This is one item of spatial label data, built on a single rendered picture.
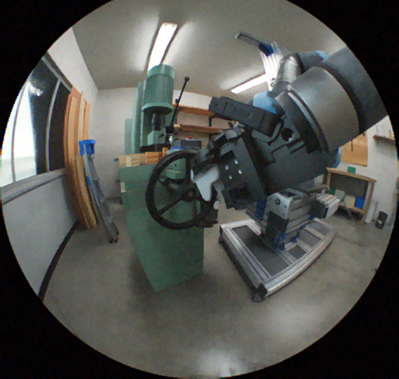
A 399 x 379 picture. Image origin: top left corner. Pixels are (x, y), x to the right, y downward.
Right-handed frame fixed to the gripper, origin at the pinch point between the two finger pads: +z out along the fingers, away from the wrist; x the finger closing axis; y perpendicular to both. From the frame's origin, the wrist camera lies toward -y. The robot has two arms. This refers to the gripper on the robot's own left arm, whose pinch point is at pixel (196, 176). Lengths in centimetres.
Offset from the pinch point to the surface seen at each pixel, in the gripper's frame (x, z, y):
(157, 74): 2, 11, -66
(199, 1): 22, -63, -171
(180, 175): 8.4, 22.9, -8.4
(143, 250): -11, 50, 20
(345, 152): 315, -100, 16
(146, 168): -3.1, 29.6, -15.8
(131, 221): -13.1, 41.2, 4.4
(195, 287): 14, 65, 66
